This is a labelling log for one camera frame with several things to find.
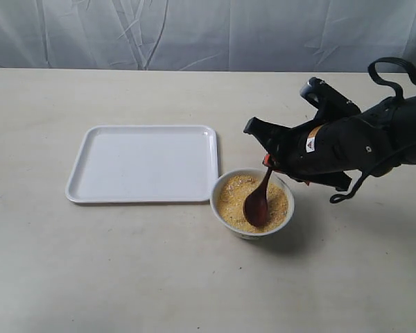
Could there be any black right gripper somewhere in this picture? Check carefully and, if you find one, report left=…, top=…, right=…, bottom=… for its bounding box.
left=243, top=77, right=393, bottom=191

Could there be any dark brown wooden spoon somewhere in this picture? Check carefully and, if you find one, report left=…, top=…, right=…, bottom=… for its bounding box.
left=243, top=169, right=272, bottom=228

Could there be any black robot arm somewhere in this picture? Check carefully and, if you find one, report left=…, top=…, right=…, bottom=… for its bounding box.
left=243, top=77, right=416, bottom=191

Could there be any yellow grainy powder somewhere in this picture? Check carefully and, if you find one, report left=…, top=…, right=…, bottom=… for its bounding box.
left=216, top=174, right=288, bottom=234

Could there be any white ceramic bowl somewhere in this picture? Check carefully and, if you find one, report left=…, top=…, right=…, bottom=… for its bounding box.
left=210, top=169, right=295, bottom=239

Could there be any white plastic tray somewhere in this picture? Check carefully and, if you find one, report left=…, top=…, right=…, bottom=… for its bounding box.
left=65, top=125, right=219, bottom=205

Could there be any white backdrop curtain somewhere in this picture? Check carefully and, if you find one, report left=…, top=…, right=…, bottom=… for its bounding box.
left=0, top=0, right=416, bottom=72

